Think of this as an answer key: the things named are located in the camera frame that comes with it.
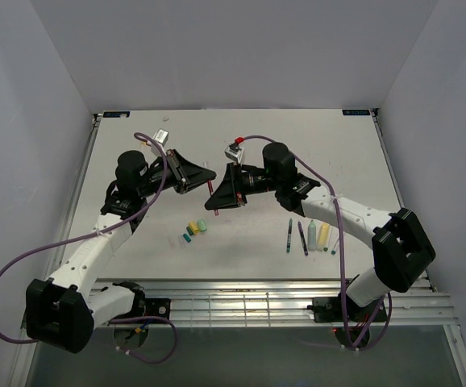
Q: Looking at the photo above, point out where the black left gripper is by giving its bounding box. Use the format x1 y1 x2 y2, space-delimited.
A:
138 149 216 198

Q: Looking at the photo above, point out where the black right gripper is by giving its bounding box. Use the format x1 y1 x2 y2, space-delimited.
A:
205 162 280 211

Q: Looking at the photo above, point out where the red yellow thin pen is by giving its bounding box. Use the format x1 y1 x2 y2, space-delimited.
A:
206 181 220 217

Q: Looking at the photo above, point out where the green highlighter cap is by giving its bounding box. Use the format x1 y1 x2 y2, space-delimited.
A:
197 218 207 232

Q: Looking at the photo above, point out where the yellow highlighter cap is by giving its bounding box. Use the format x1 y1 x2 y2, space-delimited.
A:
188 221 200 235

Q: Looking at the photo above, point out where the green capped thin pen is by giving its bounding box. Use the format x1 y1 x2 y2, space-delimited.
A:
285 218 293 254

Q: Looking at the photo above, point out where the black thin pen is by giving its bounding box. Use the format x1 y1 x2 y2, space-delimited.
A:
297 221 309 256

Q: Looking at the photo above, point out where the green highlighter pen body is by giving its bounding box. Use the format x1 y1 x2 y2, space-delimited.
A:
307 220 317 251

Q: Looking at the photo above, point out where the yellow highlighter pen body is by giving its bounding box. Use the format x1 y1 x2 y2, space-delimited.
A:
317 223 331 251

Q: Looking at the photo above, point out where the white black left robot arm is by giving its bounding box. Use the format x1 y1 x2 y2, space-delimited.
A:
25 149 216 353

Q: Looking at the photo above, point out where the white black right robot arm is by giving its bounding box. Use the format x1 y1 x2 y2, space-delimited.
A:
205 163 436 320

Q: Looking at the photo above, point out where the left blue corner label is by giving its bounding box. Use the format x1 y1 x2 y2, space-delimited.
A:
102 111 131 119

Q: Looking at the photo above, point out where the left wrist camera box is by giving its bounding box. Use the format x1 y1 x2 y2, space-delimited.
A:
115 150 148 190

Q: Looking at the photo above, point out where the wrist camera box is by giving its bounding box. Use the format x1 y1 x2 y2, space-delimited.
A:
262 142 297 179
115 150 148 190

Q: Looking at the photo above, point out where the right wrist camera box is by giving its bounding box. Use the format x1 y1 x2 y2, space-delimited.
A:
262 142 297 179

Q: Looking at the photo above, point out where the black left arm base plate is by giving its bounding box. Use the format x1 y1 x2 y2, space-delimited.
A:
114 298 172 319

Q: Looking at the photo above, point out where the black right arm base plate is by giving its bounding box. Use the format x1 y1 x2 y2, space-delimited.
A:
306 295 378 323

